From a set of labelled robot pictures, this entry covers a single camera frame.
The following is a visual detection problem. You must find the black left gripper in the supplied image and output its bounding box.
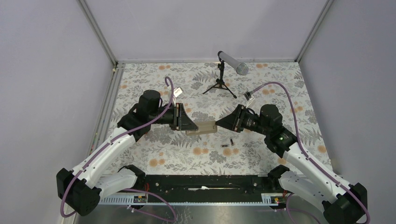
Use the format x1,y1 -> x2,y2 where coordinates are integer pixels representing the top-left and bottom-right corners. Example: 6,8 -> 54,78
149,103 -> 198,131

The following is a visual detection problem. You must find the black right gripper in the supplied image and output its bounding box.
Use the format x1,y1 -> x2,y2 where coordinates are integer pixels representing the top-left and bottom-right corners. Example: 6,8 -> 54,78
215,104 -> 270,136

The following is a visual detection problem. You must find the white remote control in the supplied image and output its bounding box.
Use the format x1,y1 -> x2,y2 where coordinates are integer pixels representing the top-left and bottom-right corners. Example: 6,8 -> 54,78
185,121 -> 217,136

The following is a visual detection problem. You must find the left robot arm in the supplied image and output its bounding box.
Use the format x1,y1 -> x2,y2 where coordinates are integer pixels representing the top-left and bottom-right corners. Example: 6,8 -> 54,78
56,87 -> 198,216

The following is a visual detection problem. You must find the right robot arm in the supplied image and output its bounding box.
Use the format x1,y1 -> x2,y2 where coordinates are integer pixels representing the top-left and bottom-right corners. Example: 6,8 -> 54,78
215,105 -> 368,224

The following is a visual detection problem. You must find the floral table mat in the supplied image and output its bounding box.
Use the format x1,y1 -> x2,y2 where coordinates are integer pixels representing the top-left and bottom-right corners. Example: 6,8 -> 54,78
105,63 -> 331,175

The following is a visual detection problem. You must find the grey microphone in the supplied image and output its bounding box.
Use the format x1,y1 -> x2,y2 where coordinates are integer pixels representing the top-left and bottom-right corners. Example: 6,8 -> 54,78
218,51 -> 249,76

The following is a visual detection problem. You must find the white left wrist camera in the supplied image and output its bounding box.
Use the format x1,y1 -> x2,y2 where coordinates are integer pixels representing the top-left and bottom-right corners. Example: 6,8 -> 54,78
172,87 -> 183,105

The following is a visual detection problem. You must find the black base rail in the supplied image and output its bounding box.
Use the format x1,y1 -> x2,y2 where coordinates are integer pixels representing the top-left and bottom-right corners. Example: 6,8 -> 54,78
133,175 -> 283,203

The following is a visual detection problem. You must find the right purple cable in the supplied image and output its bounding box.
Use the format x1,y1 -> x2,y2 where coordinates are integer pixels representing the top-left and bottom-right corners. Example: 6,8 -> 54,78
249,82 -> 371,224

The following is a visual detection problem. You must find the purple cable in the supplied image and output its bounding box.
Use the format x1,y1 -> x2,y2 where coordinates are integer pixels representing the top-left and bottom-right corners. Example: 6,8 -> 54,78
60,76 -> 176,218
249,82 -> 371,224

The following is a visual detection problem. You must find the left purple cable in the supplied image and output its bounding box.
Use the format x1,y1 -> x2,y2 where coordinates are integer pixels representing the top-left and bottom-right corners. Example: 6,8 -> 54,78
60,76 -> 176,218

